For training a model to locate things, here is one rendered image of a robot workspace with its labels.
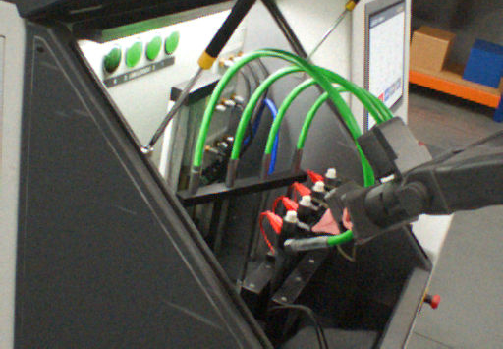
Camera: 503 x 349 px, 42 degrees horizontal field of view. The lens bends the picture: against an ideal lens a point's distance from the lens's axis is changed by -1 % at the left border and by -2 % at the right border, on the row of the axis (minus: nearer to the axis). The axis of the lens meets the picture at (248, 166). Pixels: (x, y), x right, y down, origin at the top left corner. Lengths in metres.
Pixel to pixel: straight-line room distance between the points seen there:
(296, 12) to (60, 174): 0.72
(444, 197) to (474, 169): 0.06
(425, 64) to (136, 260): 5.72
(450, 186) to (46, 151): 0.54
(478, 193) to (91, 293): 0.57
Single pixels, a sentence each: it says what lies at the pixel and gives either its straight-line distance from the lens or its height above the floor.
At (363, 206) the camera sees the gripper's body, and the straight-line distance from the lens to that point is 0.93.
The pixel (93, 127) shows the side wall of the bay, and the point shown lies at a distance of 0.89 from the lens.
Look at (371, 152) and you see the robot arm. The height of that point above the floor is 1.38.
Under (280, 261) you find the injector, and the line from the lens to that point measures 1.24.
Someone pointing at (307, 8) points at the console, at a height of 1.43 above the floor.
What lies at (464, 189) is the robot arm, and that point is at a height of 1.42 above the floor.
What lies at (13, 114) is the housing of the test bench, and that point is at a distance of 0.98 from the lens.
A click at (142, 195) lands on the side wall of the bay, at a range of 0.88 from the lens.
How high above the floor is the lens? 1.69
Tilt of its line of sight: 24 degrees down
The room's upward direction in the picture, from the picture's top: 11 degrees clockwise
